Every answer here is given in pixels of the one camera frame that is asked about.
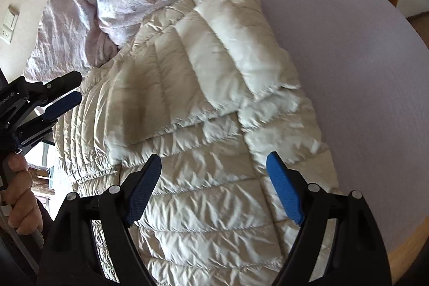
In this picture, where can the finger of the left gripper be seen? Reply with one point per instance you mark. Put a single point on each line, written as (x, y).
(36, 129)
(58, 86)

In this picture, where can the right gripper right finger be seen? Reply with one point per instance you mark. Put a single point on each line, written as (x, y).
(338, 243)

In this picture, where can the cream quilted down jacket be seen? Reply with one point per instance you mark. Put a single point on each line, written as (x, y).
(205, 86)

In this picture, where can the person's left hand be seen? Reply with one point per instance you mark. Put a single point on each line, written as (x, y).
(25, 215)

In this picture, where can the lilac bed sheet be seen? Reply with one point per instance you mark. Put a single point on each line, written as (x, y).
(365, 69)

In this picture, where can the white wall switch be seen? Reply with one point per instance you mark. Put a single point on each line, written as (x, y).
(9, 24)

